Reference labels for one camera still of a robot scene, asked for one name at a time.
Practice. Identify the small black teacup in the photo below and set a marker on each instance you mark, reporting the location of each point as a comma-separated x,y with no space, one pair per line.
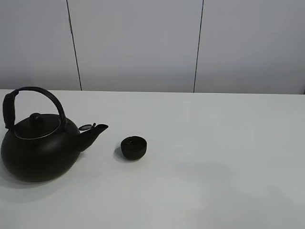
133,147

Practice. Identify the black teapot with handle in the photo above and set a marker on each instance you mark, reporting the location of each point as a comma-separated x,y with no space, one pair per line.
43,147

